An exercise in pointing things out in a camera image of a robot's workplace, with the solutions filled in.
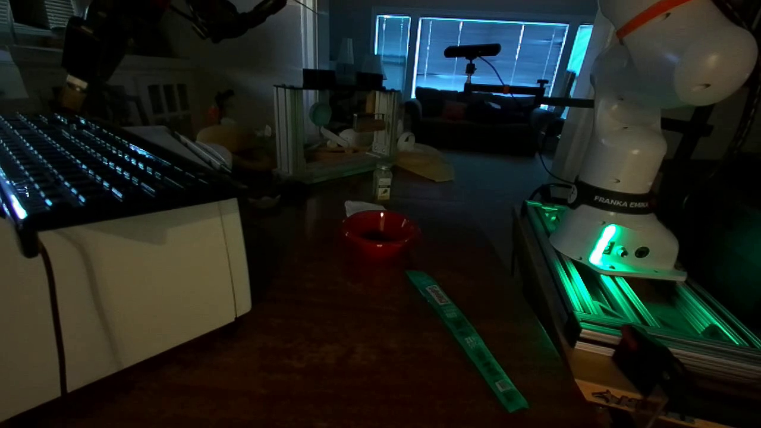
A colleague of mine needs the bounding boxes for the aluminium frame shelf stand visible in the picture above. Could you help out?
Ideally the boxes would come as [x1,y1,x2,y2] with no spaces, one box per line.
[272,86,401,182]

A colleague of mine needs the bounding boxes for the small glass spice jar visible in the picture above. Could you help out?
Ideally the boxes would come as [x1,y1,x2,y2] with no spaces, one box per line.
[372,163,393,201]

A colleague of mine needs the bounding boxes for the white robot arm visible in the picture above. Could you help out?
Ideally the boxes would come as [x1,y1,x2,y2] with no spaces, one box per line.
[60,0,758,281]

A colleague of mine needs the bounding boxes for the black grid object on microwave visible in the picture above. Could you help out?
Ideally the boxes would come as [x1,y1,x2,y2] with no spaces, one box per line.
[0,113,238,256]

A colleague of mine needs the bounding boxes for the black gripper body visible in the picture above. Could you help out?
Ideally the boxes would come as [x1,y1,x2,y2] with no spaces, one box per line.
[61,0,171,88]

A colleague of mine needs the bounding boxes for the red plastic bowl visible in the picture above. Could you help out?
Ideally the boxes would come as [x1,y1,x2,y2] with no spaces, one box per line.
[341,210,418,261]

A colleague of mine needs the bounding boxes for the black power cable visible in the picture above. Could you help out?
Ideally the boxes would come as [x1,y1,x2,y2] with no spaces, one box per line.
[35,242,72,399]

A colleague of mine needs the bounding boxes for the aluminium extrusion robot base frame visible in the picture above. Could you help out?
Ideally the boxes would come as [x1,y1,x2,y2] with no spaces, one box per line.
[511,194,761,428]

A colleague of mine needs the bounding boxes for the black camera on stand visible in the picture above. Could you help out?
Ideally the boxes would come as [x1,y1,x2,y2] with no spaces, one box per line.
[443,43,501,86]

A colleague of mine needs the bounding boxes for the dark sofa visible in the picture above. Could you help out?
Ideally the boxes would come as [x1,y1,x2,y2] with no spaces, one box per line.
[403,88,539,156]

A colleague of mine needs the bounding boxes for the green flat ruler strip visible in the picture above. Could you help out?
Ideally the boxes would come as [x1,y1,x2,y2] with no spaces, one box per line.
[407,270,528,413]

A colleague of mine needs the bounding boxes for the white crumpled napkin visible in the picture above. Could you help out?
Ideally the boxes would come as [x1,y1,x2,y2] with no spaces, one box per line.
[345,199,385,216]

